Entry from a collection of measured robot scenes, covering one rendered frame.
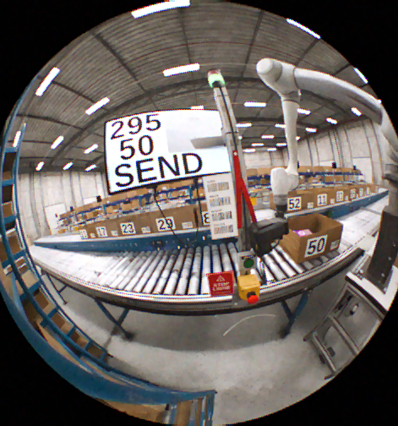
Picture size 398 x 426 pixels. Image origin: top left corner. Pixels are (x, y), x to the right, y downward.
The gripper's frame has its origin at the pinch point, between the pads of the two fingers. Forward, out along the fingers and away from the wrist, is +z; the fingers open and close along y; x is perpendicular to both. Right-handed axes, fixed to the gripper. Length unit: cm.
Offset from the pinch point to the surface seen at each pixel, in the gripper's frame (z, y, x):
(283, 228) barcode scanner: -21.5, 37.2, -22.7
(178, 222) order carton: -10, -29, -71
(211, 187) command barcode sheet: -36, 31, -42
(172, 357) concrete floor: 85, 41, -87
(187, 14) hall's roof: -720, -87, 19
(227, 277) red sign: -3, 32, -40
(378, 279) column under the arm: 9, 63, 34
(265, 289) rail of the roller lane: 11.0, 29.8, -22.9
